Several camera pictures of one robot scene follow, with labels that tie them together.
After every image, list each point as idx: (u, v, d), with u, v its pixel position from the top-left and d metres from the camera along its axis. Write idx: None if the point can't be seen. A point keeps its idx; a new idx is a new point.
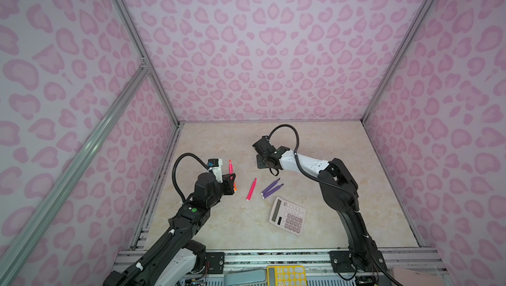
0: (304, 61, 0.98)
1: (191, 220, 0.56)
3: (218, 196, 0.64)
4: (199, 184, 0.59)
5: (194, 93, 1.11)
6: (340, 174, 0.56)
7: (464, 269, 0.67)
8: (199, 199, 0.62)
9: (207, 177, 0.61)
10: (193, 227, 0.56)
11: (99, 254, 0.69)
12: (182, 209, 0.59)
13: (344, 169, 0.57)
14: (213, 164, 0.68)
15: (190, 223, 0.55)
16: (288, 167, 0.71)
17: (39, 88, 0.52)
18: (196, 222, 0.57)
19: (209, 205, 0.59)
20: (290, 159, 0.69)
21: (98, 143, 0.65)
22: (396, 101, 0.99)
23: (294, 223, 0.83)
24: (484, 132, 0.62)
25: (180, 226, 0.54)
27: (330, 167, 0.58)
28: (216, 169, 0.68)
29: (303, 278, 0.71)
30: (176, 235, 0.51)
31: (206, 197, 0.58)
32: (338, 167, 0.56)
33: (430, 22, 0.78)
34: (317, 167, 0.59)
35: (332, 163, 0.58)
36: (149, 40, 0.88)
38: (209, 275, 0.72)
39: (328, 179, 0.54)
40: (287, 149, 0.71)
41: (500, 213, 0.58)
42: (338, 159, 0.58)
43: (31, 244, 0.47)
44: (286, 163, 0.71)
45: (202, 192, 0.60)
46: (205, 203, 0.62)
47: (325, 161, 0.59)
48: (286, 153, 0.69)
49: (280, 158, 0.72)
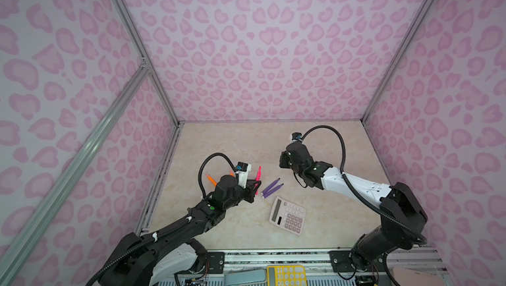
0: (304, 61, 0.98)
1: (207, 215, 0.58)
3: (237, 201, 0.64)
4: (221, 186, 0.60)
5: (194, 92, 1.11)
6: (405, 202, 0.49)
7: (464, 269, 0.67)
8: (217, 199, 0.63)
9: (229, 182, 0.62)
10: (206, 223, 0.57)
11: (99, 254, 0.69)
12: (201, 203, 0.61)
13: (412, 198, 0.45)
14: (241, 169, 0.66)
15: (205, 218, 0.57)
16: (331, 188, 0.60)
17: (39, 87, 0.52)
18: (211, 219, 0.59)
19: (226, 207, 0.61)
20: (337, 178, 0.57)
21: (97, 143, 0.65)
22: (396, 101, 0.99)
23: (294, 223, 0.83)
24: (484, 132, 0.62)
25: (197, 217, 0.56)
27: (392, 193, 0.46)
28: (243, 173, 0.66)
29: (303, 278, 0.71)
30: (190, 223, 0.54)
31: (225, 200, 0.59)
32: (403, 194, 0.49)
33: (430, 22, 0.78)
34: (376, 192, 0.48)
35: (396, 188, 0.47)
36: (149, 40, 0.88)
38: (209, 275, 0.72)
39: (396, 213, 0.42)
40: (331, 166, 0.61)
41: (500, 213, 0.58)
42: (403, 185, 0.46)
43: (31, 244, 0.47)
44: (329, 182, 0.60)
45: (222, 194, 0.61)
46: (223, 205, 0.63)
47: (385, 185, 0.48)
48: (331, 171, 0.59)
49: (322, 176, 0.60)
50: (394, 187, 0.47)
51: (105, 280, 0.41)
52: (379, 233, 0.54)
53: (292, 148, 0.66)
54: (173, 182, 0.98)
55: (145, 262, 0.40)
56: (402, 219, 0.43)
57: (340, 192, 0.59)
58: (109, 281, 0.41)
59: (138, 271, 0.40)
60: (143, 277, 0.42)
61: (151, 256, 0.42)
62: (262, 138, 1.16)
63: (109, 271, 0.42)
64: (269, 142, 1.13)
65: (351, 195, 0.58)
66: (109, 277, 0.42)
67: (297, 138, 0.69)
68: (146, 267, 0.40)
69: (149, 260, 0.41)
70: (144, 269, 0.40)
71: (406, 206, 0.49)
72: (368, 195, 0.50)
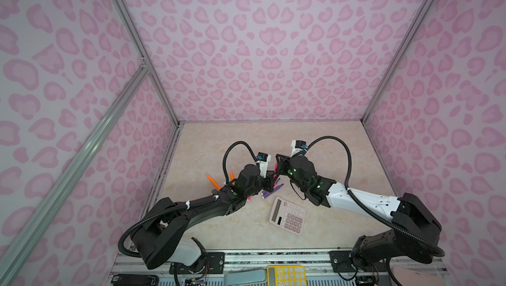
0: (304, 61, 0.98)
1: (230, 199, 0.60)
3: (257, 190, 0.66)
4: (244, 173, 0.62)
5: (194, 92, 1.11)
6: (415, 212, 0.48)
7: (464, 269, 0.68)
8: (239, 186, 0.66)
9: (252, 170, 0.64)
10: (230, 205, 0.60)
11: (99, 253, 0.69)
12: (226, 187, 0.64)
13: (422, 207, 0.44)
14: (261, 158, 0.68)
15: (229, 201, 0.59)
16: (338, 205, 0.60)
17: (39, 88, 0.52)
18: (233, 203, 0.61)
19: (248, 194, 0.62)
20: (342, 196, 0.55)
21: (98, 143, 0.65)
22: (396, 101, 0.99)
23: (294, 223, 0.83)
24: (484, 132, 0.62)
25: (223, 198, 0.59)
27: (401, 205, 0.45)
28: (264, 163, 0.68)
29: (303, 278, 0.71)
30: (217, 202, 0.56)
31: (248, 186, 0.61)
32: (412, 205, 0.47)
33: (430, 22, 0.78)
34: (385, 207, 0.47)
35: (404, 200, 0.46)
36: (149, 40, 0.88)
38: (209, 275, 0.72)
39: (410, 227, 0.41)
40: (335, 182, 0.60)
41: (500, 213, 0.58)
42: (411, 196, 0.46)
43: (31, 244, 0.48)
44: (335, 200, 0.58)
45: (245, 181, 0.63)
46: (244, 192, 0.65)
47: (393, 198, 0.48)
48: (336, 188, 0.58)
49: (327, 194, 0.58)
50: (402, 198, 0.46)
51: (139, 237, 0.44)
52: (388, 241, 0.53)
53: (298, 164, 0.61)
54: (173, 182, 0.98)
55: (178, 225, 0.43)
56: (416, 232, 0.41)
57: (348, 208, 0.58)
58: (143, 238, 0.44)
59: (171, 232, 0.42)
60: (172, 242, 0.44)
61: (184, 220, 0.44)
62: (261, 138, 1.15)
63: (143, 230, 0.45)
64: (269, 142, 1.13)
65: (360, 210, 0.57)
66: (141, 235, 0.44)
67: (302, 147, 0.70)
68: (178, 230, 0.43)
69: (182, 223, 0.43)
70: (176, 231, 0.42)
71: (418, 217, 0.48)
72: (377, 210, 0.48)
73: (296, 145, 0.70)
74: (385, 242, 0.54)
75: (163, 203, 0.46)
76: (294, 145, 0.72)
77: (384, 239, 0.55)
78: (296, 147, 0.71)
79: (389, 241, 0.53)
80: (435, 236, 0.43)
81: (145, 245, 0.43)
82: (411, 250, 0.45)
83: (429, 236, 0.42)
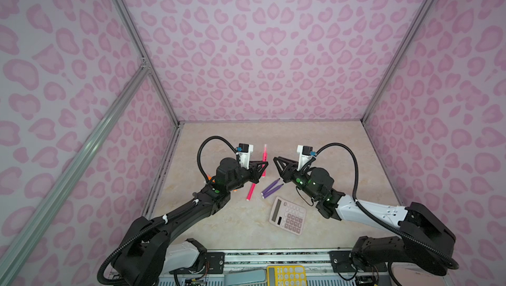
0: (304, 61, 0.98)
1: (213, 198, 0.58)
3: (240, 184, 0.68)
4: (221, 169, 0.60)
5: (194, 92, 1.11)
6: (425, 223, 0.48)
7: (464, 269, 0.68)
8: (220, 183, 0.64)
9: (229, 164, 0.61)
10: (213, 204, 0.58)
11: (99, 254, 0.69)
12: (206, 188, 0.62)
13: (431, 216, 0.44)
14: (242, 149, 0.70)
15: (212, 201, 0.57)
16: (348, 217, 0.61)
17: (39, 88, 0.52)
18: (217, 201, 0.59)
19: (230, 189, 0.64)
20: (351, 207, 0.56)
21: (97, 143, 0.65)
22: (396, 101, 0.99)
23: (294, 223, 0.83)
24: (484, 132, 0.62)
25: (203, 200, 0.56)
27: (409, 214, 0.45)
28: (245, 154, 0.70)
29: (303, 278, 0.71)
30: (198, 206, 0.54)
31: (228, 181, 0.66)
32: (421, 215, 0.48)
33: (430, 22, 0.78)
34: (393, 216, 0.47)
35: (412, 209, 0.46)
36: (149, 40, 0.88)
38: (209, 275, 0.72)
39: (418, 234, 0.41)
40: (344, 194, 0.61)
41: (500, 213, 0.58)
42: (418, 204, 0.46)
43: (31, 244, 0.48)
44: (344, 212, 0.59)
45: (223, 177, 0.60)
46: (226, 188, 0.64)
47: (400, 207, 0.48)
48: (344, 201, 0.59)
49: (337, 207, 0.60)
50: (410, 207, 0.47)
51: (121, 263, 0.42)
52: (398, 248, 0.51)
53: (319, 180, 0.59)
54: (173, 182, 0.98)
55: (159, 242, 0.41)
56: (427, 241, 0.41)
57: (358, 220, 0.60)
58: (126, 263, 0.42)
59: (152, 252, 0.40)
60: (157, 259, 0.42)
61: (164, 237, 0.42)
62: (261, 138, 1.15)
63: (124, 255, 0.42)
64: (268, 142, 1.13)
65: (367, 221, 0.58)
66: (123, 261, 0.42)
67: (311, 154, 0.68)
68: (160, 247, 0.41)
69: (162, 240, 0.41)
70: (158, 248, 0.41)
71: (429, 227, 0.47)
72: (386, 220, 0.48)
73: (305, 153, 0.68)
74: (393, 249, 0.53)
75: (138, 224, 0.43)
76: (302, 151, 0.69)
77: (393, 246, 0.53)
78: (304, 154, 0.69)
79: (398, 249, 0.51)
80: (450, 248, 0.42)
81: (130, 268, 0.41)
82: (425, 261, 0.43)
83: (444, 248, 0.42)
